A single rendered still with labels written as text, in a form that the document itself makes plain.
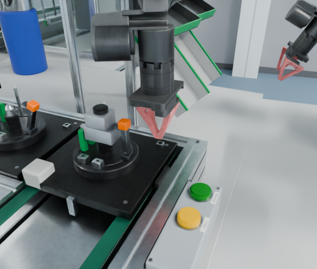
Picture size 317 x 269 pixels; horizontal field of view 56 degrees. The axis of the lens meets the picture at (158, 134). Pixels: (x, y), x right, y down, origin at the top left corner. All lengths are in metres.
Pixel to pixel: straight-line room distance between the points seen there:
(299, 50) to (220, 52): 3.04
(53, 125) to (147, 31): 0.44
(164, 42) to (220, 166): 0.45
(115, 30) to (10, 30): 1.04
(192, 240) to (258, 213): 0.25
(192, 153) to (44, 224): 0.34
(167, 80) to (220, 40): 3.56
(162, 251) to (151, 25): 0.34
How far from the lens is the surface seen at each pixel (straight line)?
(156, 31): 0.46
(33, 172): 0.63
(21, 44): 1.49
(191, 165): 0.66
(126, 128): 0.58
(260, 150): 0.92
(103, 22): 0.49
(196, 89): 0.86
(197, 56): 1.01
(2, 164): 0.72
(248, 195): 0.76
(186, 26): 0.75
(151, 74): 0.48
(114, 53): 0.48
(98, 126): 0.59
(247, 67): 3.88
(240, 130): 1.00
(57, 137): 0.76
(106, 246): 0.53
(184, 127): 0.99
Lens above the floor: 1.36
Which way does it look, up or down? 32 degrees down
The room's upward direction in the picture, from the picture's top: straight up
